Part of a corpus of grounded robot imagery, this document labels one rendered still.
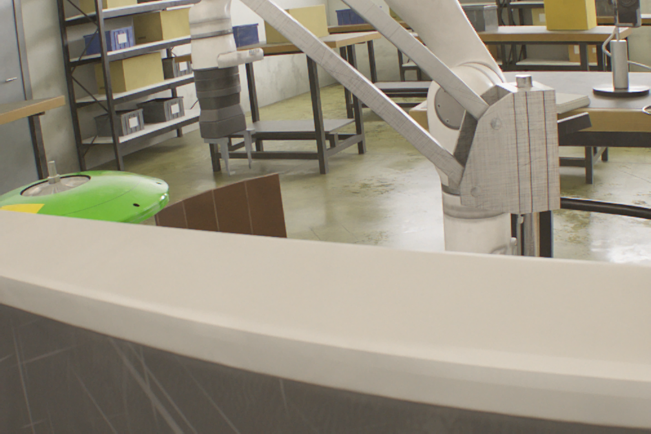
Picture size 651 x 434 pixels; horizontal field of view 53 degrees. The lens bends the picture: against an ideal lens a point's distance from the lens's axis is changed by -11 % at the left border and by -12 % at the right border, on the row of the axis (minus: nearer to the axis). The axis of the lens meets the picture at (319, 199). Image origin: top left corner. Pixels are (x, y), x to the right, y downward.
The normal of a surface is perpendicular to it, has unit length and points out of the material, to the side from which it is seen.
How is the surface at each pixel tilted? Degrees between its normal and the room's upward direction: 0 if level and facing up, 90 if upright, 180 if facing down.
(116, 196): 21
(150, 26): 90
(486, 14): 90
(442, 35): 112
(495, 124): 90
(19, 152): 90
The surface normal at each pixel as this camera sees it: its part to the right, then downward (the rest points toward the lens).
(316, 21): 0.73, 0.11
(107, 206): 0.20, -0.85
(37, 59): 0.86, 0.04
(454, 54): -0.43, 0.51
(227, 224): 0.57, 0.16
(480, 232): -0.14, 0.29
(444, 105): -0.64, 0.30
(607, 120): -0.43, 0.30
